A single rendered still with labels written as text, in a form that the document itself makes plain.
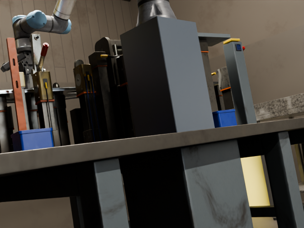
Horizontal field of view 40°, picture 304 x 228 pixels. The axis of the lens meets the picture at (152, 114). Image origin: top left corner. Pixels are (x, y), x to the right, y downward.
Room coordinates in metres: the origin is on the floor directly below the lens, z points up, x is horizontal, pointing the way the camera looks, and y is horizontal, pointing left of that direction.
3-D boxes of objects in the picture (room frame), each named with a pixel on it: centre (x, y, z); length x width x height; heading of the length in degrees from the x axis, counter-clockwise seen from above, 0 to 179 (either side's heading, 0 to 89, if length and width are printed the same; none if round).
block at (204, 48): (1.91, -0.25, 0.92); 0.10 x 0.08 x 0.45; 125
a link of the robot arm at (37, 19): (1.78, 0.44, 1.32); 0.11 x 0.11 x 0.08; 47
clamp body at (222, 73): (2.24, -0.45, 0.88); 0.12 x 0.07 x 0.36; 35
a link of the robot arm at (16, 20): (1.83, 0.52, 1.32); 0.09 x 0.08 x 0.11; 47
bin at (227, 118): (1.81, -0.29, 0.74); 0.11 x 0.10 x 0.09; 125
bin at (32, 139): (1.32, 0.39, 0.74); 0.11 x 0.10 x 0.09; 125
